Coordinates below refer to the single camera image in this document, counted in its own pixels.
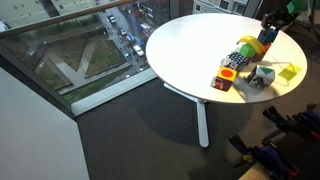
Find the dark window frame post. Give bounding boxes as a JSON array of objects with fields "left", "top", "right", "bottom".
[{"left": 0, "top": 42, "right": 76, "bottom": 120}]

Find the blue block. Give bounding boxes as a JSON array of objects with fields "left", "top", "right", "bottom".
[{"left": 257, "top": 27, "right": 279, "bottom": 46}]

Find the white table leg base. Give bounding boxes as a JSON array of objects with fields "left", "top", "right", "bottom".
[{"left": 163, "top": 82, "right": 210, "bottom": 148}]

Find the multicolour soft cube red circle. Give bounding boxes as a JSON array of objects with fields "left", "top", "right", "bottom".
[{"left": 210, "top": 66, "right": 238, "bottom": 92}]

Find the black bar clamp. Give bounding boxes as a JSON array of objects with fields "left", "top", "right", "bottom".
[{"left": 262, "top": 105, "right": 320, "bottom": 141}]

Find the yellow banana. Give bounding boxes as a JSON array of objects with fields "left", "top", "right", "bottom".
[{"left": 236, "top": 35, "right": 267, "bottom": 56}]

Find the blue clamp orange handle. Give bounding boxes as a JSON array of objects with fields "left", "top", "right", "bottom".
[{"left": 229, "top": 134, "right": 301, "bottom": 178}]

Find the window handrail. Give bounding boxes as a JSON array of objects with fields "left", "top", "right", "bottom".
[{"left": 0, "top": 0, "right": 136, "bottom": 38}]

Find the orange block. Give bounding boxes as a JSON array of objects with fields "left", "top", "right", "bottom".
[{"left": 262, "top": 43, "right": 273, "bottom": 55}]

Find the green block under banana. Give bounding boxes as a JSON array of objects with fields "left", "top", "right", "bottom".
[{"left": 250, "top": 53, "right": 265, "bottom": 63}]

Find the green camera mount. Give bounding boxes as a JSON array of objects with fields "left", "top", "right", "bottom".
[{"left": 285, "top": 0, "right": 310, "bottom": 15}]

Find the black white triangle pattern cube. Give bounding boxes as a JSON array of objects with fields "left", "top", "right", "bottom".
[{"left": 222, "top": 51, "right": 249, "bottom": 72}]

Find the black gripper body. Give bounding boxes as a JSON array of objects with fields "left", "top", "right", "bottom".
[{"left": 260, "top": 9, "right": 300, "bottom": 30}]

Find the white cube green triangle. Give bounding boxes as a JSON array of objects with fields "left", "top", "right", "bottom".
[{"left": 246, "top": 65, "right": 276, "bottom": 90}]

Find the black perforated board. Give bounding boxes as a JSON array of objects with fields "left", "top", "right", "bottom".
[{"left": 276, "top": 131, "right": 320, "bottom": 180}]

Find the lime yellow block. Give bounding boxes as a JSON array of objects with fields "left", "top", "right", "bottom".
[{"left": 278, "top": 63, "right": 303, "bottom": 82}]

